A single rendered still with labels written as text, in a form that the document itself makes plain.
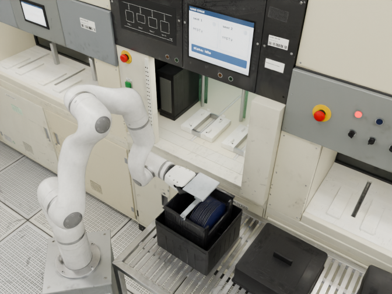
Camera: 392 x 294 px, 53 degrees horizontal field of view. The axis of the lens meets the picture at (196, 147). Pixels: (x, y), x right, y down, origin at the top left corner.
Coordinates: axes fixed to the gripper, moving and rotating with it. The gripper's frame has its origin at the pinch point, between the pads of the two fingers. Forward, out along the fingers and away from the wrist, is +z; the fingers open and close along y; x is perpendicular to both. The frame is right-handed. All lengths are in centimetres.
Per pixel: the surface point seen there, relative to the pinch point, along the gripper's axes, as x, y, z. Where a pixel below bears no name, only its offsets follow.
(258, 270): -22.8, 4.3, 32.2
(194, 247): -17.6, 13.7, 7.6
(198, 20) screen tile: 54, -29, -24
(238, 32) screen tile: 54, -30, -6
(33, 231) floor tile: -110, 16, -127
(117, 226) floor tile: -109, -22, -84
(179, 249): -25.3, 13.6, 0.2
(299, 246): -22.5, -16.2, 40.6
